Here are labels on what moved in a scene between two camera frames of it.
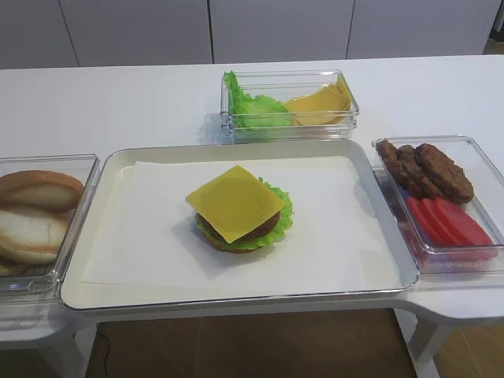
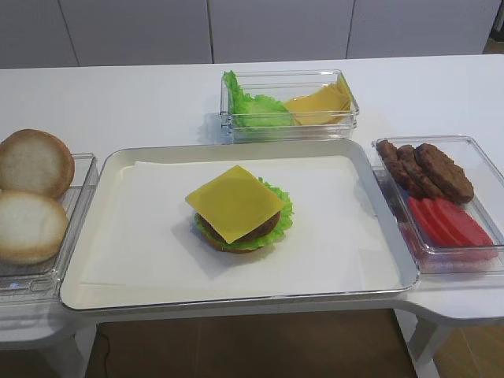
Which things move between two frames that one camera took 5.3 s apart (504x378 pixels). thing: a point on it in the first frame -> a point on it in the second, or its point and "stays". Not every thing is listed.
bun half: x=34 y=222 -> x=35 y=161
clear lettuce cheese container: x=287 y=105 stays
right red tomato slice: x=465 y=228 stays
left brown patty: x=390 y=153 stays
